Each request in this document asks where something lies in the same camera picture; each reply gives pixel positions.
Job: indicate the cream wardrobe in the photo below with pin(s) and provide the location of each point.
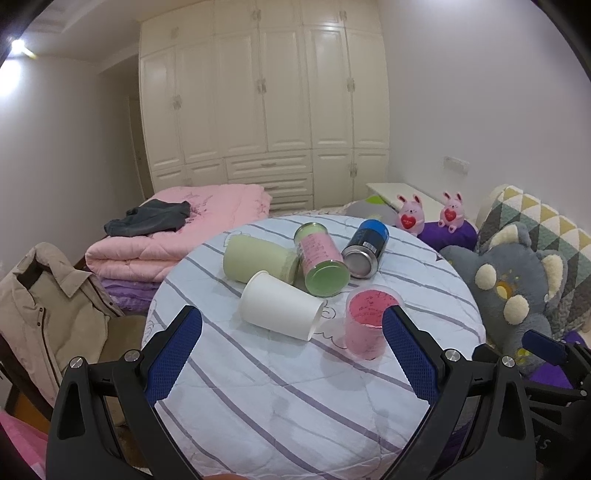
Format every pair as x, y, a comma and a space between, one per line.
263, 101

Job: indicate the grey bear plush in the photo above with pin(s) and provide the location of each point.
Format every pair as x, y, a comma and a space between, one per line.
494, 281

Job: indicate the striped white tablecloth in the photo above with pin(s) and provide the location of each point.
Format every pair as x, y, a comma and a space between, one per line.
277, 392

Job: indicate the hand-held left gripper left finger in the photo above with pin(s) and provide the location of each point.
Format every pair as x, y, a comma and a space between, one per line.
174, 357

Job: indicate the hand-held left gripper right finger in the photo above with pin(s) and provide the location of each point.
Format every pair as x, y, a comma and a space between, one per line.
412, 357

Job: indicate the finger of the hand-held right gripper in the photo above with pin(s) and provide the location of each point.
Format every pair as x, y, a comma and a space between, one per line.
545, 347

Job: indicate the triangle patterned cushion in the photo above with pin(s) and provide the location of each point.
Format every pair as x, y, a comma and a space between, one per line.
549, 217

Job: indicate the grey garment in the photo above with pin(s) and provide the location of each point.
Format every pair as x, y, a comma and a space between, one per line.
147, 219

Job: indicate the ceiling light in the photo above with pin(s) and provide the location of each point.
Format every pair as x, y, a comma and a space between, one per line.
18, 47

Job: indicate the grey pillow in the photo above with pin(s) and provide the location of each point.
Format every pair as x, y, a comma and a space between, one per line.
374, 210

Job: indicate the green can with pink label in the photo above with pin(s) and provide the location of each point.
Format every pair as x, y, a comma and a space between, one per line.
318, 256

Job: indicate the beige jacket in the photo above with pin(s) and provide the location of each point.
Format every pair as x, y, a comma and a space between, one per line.
51, 314

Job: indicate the white paper cup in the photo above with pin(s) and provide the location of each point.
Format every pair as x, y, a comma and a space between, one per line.
277, 307

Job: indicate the purple folded blanket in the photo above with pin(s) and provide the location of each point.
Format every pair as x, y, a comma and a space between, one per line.
131, 295

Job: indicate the purple cloth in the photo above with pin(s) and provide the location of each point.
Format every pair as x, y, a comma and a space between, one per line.
549, 379

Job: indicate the blue metal can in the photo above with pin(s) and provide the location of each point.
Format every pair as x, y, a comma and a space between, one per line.
367, 244

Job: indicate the pink bunny plush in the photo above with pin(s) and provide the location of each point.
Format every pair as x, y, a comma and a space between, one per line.
411, 219
451, 214

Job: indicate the white wall socket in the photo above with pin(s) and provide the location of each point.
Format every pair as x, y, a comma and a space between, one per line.
455, 162

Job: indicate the pink cloth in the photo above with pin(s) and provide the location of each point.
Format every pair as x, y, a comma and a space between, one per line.
21, 447

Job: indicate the pink quilt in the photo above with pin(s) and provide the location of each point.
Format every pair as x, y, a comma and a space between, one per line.
138, 256

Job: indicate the pink plastic cup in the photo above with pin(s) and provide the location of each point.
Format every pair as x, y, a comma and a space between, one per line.
364, 323

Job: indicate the light green cup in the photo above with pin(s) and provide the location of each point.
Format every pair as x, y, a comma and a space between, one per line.
256, 261

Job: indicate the purple pillow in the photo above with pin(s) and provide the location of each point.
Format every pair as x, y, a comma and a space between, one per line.
450, 237

